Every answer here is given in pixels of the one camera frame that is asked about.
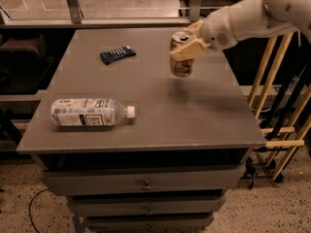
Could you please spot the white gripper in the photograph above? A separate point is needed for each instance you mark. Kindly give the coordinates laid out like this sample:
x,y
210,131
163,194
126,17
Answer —
x,y
218,29

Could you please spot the orange soda can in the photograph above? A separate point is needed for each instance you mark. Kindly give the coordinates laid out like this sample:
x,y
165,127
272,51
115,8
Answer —
x,y
180,69

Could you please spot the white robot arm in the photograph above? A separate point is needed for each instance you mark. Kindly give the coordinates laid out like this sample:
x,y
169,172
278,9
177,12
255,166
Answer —
x,y
246,19

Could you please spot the blue rxbar blueberry bar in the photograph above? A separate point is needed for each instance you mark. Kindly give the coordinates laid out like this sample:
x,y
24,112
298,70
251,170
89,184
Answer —
x,y
111,56

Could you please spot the grey drawer cabinet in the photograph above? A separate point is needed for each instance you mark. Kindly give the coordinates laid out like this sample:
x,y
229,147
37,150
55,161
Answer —
x,y
201,120

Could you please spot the clear plastic water bottle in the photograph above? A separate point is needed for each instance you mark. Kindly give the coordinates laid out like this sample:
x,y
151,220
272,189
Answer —
x,y
90,112

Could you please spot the top grey drawer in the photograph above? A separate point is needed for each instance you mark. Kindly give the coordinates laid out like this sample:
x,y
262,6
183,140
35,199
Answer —
x,y
143,180

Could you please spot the grey drawer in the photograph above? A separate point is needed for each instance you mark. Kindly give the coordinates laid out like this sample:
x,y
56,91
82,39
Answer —
x,y
148,223
143,180
147,206

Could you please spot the bottom grey drawer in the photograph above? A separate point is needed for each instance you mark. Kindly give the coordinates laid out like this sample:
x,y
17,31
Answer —
x,y
148,223

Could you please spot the middle grey drawer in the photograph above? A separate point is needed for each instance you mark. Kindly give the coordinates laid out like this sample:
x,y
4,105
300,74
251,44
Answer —
x,y
147,206

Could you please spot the grey metal railing frame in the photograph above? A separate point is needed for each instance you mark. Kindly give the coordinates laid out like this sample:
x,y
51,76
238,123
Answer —
x,y
99,13

